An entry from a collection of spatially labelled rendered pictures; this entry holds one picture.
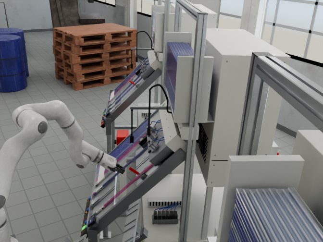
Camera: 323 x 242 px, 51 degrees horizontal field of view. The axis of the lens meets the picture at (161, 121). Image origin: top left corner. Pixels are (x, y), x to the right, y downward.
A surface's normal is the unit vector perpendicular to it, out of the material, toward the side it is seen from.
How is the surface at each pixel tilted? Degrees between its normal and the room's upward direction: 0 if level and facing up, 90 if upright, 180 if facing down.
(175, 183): 0
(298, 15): 90
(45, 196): 0
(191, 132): 90
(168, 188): 0
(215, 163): 90
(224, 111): 90
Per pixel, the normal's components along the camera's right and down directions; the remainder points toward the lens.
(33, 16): 0.52, 0.38
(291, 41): -0.85, 0.19
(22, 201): 0.04, -0.91
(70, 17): 0.31, 0.41
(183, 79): 0.08, 0.42
